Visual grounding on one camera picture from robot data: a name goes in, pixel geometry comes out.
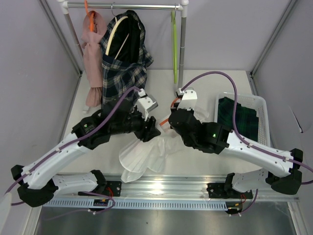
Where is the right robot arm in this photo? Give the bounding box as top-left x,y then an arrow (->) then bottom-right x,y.
168,108 -> 303,198

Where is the dark green plaid skirt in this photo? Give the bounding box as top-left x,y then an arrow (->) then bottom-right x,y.
217,97 -> 259,141

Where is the green plastic hanger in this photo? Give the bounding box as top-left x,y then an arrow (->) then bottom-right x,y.
171,10 -> 178,84

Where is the pink skirt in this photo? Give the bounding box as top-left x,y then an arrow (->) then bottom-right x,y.
82,11 -> 107,107

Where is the white slotted cable duct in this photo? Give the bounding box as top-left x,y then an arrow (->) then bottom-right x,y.
44,198 -> 228,211

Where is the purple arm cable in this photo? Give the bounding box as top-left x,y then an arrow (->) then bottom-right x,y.
179,70 -> 313,217
4,87 -> 147,217

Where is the navy cream plaid skirt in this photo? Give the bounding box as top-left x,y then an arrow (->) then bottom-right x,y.
100,10 -> 154,109

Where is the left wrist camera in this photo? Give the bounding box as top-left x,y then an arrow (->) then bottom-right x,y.
135,95 -> 158,121

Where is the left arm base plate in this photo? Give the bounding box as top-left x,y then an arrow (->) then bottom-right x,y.
78,181 -> 122,197

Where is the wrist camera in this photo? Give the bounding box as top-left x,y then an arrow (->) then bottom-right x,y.
135,95 -> 158,121
172,88 -> 198,111

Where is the cream wooden hanger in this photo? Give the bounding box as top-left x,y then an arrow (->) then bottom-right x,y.
105,16 -> 130,59

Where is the orange plastic hanger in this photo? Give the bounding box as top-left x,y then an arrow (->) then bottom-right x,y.
158,98 -> 181,126

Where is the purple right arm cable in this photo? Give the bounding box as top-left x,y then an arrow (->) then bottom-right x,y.
179,70 -> 313,217

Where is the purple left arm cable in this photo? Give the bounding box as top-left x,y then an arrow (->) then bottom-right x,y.
4,87 -> 147,217

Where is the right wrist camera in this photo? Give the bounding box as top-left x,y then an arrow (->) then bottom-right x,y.
172,88 -> 198,111

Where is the white plastic basket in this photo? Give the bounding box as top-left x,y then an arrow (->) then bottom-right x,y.
214,92 -> 270,146

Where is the white garment rack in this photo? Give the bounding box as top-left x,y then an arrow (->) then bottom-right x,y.
56,0 -> 190,115

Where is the aluminium mounting rail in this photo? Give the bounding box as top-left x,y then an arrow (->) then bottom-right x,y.
56,174 -> 300,202

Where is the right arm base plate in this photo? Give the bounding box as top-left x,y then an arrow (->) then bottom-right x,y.
206,183 -> 253,199

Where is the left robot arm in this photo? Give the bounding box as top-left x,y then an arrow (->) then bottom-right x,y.
11,97 -> 160,208

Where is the orange hanger with pink skirt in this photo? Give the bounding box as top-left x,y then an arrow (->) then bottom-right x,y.
84,0 -> 97,33

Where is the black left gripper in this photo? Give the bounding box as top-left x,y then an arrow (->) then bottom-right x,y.
110,106 -> 161,142

